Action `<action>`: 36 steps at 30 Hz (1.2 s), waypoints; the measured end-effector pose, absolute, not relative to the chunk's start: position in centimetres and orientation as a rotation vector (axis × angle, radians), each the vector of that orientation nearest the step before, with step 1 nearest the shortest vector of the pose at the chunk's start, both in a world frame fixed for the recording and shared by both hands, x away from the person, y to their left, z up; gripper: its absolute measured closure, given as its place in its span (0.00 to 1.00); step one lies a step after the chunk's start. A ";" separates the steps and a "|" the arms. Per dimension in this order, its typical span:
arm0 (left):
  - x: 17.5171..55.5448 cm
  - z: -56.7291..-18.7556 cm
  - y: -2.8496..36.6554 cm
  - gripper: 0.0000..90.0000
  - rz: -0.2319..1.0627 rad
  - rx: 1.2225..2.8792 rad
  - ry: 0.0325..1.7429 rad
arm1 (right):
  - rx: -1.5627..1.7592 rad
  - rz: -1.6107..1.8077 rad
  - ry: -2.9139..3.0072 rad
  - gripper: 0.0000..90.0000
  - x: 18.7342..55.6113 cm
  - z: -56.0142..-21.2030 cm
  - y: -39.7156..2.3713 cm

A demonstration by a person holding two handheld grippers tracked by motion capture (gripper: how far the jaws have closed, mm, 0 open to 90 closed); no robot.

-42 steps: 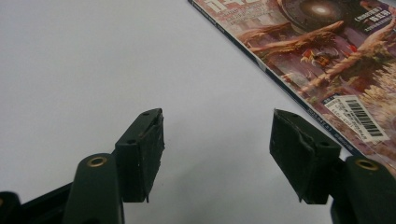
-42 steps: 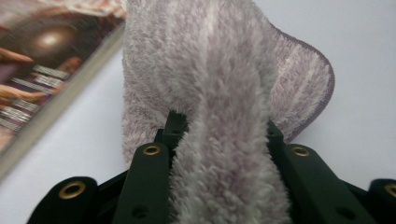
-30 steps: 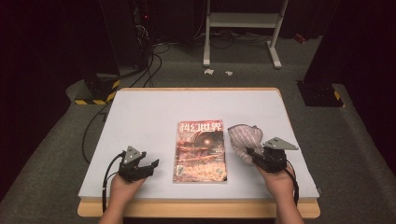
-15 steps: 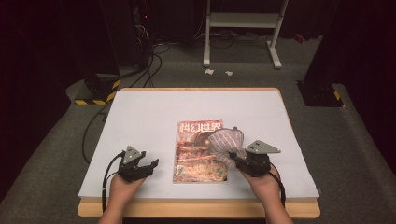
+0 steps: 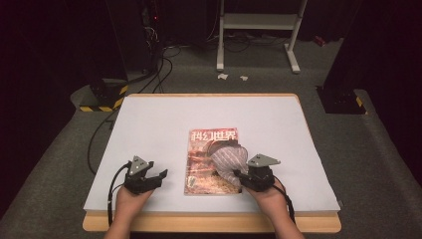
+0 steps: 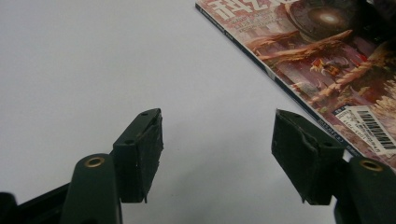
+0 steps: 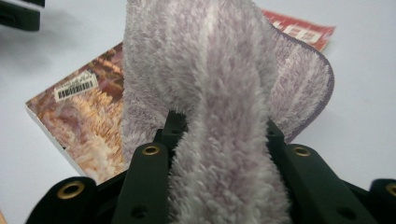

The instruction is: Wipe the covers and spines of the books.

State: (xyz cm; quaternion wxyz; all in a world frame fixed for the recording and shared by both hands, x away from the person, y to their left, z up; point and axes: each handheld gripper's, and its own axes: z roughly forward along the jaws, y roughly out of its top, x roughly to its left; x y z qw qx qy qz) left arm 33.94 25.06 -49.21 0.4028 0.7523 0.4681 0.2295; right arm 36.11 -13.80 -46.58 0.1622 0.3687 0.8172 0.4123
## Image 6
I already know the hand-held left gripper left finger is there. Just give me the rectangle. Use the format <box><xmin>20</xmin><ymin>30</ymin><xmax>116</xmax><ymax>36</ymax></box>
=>
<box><xmin>111</xmin><ymin>107</ymin><xmax>164</xmax><ymax>204</ymax></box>

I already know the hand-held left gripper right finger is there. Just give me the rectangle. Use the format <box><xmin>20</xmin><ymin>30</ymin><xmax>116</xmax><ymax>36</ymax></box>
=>
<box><xmin>271</xmin><ymin>108</ymin><xmax>346</xmax><ymax>206</ymax></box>

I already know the magazine with reddish cover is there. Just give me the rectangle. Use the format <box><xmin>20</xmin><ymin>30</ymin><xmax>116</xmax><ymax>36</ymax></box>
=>
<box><xmin>194</xmin><ymin>0</ymin><xmax>396</xmax><ymax>173</ymax></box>

